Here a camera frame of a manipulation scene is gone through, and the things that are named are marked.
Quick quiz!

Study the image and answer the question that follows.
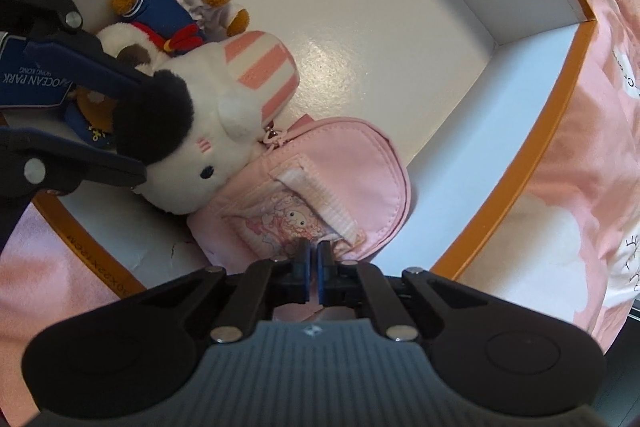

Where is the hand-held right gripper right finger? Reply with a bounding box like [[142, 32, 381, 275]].
[[317, 241, 511, 343]]

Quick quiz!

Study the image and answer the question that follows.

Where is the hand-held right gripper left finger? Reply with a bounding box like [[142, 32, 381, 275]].
[[120, 239, 312, 343]]

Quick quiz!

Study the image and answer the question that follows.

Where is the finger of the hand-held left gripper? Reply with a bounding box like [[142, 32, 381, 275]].
[[0, 127, 148, 253], [0, 0, 153, 104]]

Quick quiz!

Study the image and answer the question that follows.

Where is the white and brown plush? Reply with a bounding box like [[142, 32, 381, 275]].
[[95, 22, 171, 75]]

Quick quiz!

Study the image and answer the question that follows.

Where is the blue and brown keychain plush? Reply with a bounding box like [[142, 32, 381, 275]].
[[62, 87, 121, 148]]

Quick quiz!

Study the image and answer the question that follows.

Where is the blue card box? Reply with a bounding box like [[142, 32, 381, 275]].
[[0, 32, 73, 110]]

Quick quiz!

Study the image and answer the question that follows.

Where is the brown sailor bear plush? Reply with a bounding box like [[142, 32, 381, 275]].
[[110, 0, 251, 58]]

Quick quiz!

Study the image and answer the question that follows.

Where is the pink zip pouch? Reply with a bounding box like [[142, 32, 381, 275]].
[[186, 117, 413, 323]]

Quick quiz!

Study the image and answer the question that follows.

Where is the white plush with striped hat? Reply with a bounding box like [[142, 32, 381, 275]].
[[114, 29, 301, 215]]

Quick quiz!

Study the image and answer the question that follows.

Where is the orange cardboard box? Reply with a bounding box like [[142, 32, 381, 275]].
[[30, 0, 601, 303]]

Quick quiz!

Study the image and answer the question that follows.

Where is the pink printed blanket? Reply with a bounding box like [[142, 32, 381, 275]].
[[0, 0, 640, 358]]

